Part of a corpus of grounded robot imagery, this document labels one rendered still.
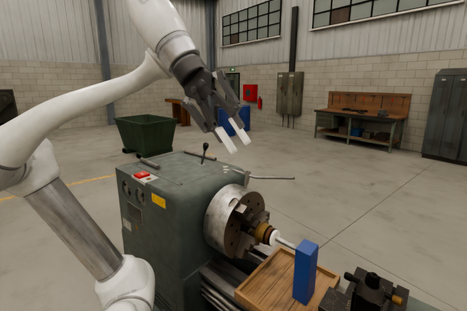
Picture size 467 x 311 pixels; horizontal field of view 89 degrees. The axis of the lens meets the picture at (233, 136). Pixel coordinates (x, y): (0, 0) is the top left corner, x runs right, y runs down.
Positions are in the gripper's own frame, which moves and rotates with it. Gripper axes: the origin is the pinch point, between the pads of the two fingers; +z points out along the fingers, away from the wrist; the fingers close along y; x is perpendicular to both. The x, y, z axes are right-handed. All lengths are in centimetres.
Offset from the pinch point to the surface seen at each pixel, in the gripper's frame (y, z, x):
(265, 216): 32, 36, -54
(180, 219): 53, 13, -29
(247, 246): 40, 40, -40
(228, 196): 35, 17, -43
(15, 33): 626, -718, -455
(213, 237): 48, 28, -34
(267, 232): 28, 38, -40
